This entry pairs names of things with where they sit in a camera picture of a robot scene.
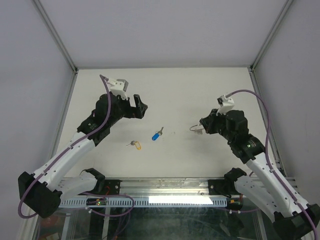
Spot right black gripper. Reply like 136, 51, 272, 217
199, 108, 235, 143

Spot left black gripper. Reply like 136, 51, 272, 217
107, 93, 148, 127

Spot metal keyring with keys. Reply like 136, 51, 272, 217
189, 123, 204, 135

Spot key with blue tag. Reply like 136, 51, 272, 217
151, 126, 164, 141

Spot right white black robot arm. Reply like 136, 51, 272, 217
199, 109, 320, 240

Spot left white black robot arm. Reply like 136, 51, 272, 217
18, 92, 148, 219

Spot key with yellow tag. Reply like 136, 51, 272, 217
126, 140, 142, 150

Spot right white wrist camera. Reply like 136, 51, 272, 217
216, 95, 235, 115

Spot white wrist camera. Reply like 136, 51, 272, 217
216, 95, 235, 115
106, 78, 129, 99

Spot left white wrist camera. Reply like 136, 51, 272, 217
106, 78, 129, 99

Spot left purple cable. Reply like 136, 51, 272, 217
17, 74, 113, 220

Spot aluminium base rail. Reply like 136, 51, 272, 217
93, 177, 224, 197

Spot white slotted cable duct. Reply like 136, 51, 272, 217
59, 195, 227, 208

